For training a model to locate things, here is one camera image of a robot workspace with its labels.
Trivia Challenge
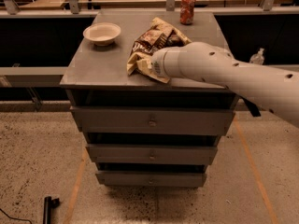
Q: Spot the red soda can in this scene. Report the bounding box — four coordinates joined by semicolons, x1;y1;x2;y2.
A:
180;0;196;25

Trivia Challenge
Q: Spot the clear sanitizer bottle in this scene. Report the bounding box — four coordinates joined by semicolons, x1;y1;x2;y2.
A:
249;48;264;65

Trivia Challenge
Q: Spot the middle grey drawer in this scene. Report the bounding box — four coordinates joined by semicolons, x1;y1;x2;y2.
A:
87;144;217;165

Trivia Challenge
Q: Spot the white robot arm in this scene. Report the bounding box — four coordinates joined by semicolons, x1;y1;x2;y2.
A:
150;42;299;127

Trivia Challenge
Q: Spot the white paper bowl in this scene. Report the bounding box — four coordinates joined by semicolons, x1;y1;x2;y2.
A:
83;22;121;46

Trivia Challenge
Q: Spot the grey drawer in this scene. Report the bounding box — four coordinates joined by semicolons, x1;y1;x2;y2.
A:
71;106;235;135
87;144;217;165
96;171;206;188

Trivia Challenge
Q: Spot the black floor post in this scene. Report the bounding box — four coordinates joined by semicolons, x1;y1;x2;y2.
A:
43;196;60;224

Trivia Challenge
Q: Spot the grey drawer cabinet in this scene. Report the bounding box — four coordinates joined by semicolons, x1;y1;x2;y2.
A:
61;9;238;187

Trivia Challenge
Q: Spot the bottom grey drawer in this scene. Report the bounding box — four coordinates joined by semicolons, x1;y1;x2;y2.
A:
96;171;206;188

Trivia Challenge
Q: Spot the metal railing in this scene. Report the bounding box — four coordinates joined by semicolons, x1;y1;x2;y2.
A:
0;0;299;20

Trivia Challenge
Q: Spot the top grey drawer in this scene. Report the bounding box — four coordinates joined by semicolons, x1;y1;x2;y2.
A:
71;106;235;135

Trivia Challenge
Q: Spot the black cable on floor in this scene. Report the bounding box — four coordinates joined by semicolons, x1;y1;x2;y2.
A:
0;207;34;224

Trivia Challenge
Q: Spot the brown chip bag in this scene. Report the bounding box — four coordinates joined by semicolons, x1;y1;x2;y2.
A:
127;17;192;83

